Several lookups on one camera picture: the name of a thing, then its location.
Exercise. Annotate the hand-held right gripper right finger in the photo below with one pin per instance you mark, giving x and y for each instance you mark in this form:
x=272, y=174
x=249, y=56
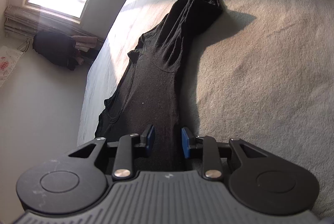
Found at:
x=185, y=143

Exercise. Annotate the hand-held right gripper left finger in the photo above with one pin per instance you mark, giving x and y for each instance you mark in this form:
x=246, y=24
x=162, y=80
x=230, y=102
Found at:
x=150, y=138

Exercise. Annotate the black garment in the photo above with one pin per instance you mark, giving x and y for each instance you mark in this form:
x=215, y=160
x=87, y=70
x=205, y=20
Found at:
x=156, y=83

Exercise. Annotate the hanging dark clothes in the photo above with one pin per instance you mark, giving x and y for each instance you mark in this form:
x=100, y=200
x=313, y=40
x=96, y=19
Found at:
x=54, y=49

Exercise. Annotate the pale patterned curtain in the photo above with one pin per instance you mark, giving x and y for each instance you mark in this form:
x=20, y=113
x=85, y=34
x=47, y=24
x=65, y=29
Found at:
x=39, y=23

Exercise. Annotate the white floral cloth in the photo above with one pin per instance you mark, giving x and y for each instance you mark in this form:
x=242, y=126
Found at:
x=7, y=64

